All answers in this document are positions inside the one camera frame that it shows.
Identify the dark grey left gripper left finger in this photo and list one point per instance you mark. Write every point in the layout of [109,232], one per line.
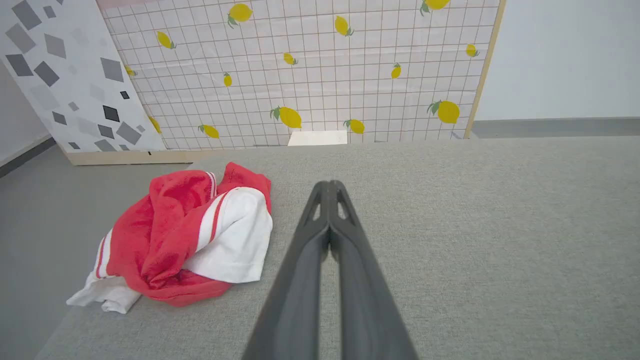
[295,300]

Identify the lemon print grid panel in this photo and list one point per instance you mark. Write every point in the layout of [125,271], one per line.
[325,85]

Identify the red and white jersey shirt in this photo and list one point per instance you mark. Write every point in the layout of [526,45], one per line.
[165,235]

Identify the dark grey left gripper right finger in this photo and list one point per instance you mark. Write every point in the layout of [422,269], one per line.
[367,300]

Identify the small white card board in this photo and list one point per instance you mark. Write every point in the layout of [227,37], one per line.
[317,138]

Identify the grey terrazzo print panel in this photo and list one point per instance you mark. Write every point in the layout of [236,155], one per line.
[75,90]

